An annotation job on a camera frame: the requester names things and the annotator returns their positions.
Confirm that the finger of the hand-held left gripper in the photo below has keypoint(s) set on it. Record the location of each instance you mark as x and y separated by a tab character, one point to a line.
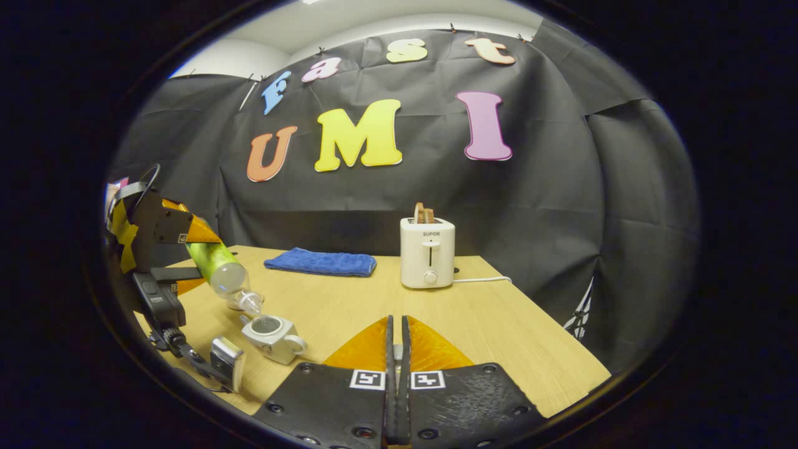
156	221
174	274

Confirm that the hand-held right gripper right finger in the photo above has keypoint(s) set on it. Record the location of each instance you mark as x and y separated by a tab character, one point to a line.
467	405

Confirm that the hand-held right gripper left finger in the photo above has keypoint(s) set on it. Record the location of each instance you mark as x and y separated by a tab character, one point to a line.
330	405

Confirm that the green label water bottle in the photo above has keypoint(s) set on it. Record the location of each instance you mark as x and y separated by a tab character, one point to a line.
218	265

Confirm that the white teacup lid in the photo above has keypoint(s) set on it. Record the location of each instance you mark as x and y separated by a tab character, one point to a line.
397	353

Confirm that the white ceramic teacup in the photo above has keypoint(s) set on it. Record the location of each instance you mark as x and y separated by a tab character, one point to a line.
274	340

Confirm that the blue folded towel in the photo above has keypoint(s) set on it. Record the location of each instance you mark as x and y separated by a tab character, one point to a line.
321	262

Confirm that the white lattice object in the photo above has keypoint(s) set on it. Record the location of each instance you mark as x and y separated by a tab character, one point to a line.
578	312

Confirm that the white toaster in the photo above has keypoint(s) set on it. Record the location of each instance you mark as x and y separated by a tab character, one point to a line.
427	255

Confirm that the toasted bread slice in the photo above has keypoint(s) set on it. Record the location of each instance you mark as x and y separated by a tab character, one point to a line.
419	213
430	216

